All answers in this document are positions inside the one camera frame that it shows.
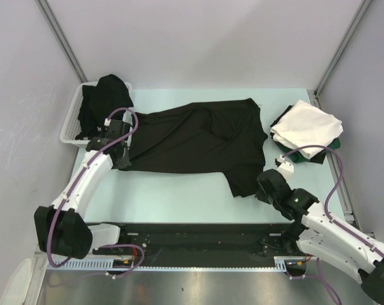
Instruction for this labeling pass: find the white plastic laundry basket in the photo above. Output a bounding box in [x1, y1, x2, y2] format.
[59, 81, 133, 148]

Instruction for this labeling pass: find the black t-shirt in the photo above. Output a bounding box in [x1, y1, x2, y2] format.
[270, 105, 293, 128]
[127, 98, 268, 197]

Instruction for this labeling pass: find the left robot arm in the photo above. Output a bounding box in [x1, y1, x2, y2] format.
[34, 119, 135, 259]

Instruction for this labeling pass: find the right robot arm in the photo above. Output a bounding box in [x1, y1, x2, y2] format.
[256, 170, 384, 304]

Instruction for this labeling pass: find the black clothes pile in basket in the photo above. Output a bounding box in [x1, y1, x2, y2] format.
[75, 74, 134, 140]

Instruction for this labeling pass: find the black folded t-shirt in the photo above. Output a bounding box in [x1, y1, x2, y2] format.
[270, 105, 293, 128]

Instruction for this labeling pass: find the white folded t-shirt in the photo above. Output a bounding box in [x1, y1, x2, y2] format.
[270, 100, 343, 159]

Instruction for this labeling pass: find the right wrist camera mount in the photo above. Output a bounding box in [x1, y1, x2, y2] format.
[275, 156, 294, 179]

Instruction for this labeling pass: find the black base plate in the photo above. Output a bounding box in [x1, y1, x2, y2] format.
[90, 222, 317, 276]

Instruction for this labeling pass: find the grey slotted cable duct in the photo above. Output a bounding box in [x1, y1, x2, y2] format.
[57, 257, 114, 271]

